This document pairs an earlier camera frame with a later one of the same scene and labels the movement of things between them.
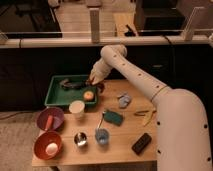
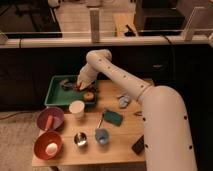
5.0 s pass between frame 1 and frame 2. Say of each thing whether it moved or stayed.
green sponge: stayed
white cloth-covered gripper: moved
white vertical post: stayed
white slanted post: stayed
